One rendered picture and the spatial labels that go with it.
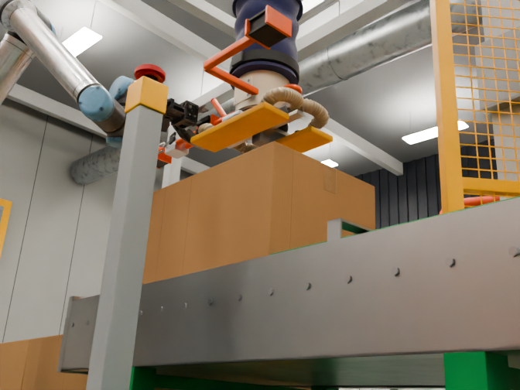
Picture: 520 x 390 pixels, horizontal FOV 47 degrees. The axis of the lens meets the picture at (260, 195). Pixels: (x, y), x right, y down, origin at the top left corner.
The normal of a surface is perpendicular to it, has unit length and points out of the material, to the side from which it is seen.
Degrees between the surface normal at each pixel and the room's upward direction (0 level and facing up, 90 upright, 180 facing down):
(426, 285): 90
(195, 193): 90
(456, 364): 90
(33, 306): 90
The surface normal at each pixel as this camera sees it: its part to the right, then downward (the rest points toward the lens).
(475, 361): -0.74, -0.27
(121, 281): 0.66, -0.23
